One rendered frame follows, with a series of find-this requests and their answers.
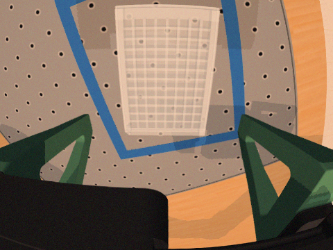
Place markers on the beige gridded plate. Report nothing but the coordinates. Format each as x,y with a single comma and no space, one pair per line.
166,111

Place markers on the blue tape outline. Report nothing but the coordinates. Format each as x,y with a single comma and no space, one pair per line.
237,76

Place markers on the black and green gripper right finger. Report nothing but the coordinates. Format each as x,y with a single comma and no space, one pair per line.
311,180

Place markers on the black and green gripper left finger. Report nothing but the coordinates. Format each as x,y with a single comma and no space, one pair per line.
25,158

